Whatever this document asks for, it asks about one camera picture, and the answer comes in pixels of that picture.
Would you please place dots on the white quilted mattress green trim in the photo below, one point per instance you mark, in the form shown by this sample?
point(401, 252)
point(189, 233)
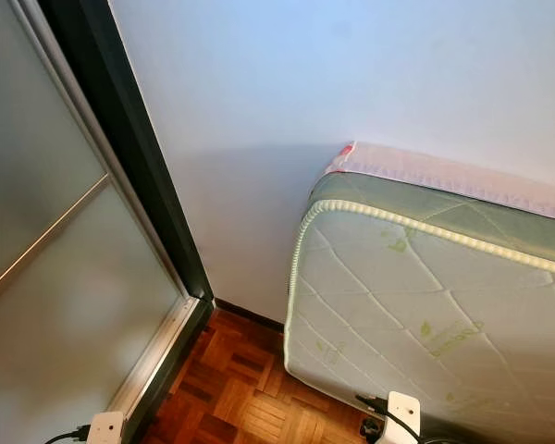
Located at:
point(407, 305)

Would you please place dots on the dark skirting board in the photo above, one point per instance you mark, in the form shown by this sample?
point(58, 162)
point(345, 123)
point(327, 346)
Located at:
point(250, 314)

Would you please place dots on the pink patterned mattress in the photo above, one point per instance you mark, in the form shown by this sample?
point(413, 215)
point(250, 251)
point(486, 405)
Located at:
point(435, 171)

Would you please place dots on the frosted glass sliding door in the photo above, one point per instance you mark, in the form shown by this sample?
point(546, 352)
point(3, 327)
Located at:
point(37, 139)

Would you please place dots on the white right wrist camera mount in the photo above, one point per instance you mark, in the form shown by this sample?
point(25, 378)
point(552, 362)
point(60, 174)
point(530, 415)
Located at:
point(402, 414)

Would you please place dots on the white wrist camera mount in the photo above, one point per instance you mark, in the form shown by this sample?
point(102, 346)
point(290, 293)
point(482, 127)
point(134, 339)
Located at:
point(402, 414)
point(104, 430)

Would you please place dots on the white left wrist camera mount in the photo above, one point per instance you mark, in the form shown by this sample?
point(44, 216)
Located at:
point(104, 430)

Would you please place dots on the black door frame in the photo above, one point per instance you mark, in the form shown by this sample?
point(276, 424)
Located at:
point(125, 120)

